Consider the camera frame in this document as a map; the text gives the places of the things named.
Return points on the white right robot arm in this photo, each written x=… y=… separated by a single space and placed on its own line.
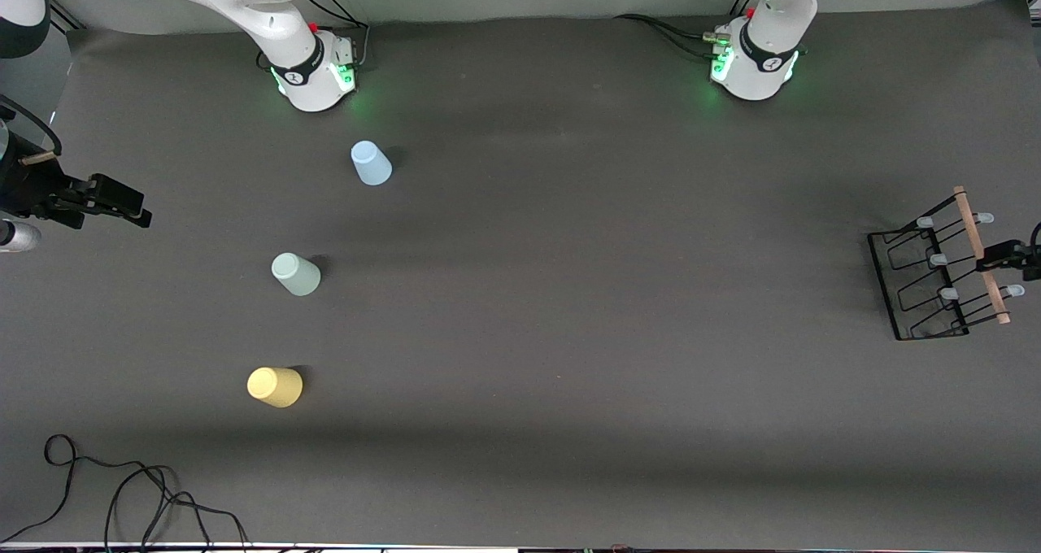
x=268 y=16

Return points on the light blue plastic cup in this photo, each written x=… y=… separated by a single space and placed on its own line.
x=371 y=163

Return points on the pale green plastic cup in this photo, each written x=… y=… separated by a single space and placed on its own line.
x=296 y=274

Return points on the yellow plastic cup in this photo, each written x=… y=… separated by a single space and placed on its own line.
x=275 y=387

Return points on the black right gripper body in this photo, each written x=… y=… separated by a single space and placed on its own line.
x=31 y=189

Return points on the dark grey table mat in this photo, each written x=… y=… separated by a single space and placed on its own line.
x=569 y=293

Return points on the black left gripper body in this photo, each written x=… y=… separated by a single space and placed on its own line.
x=1031 y=261

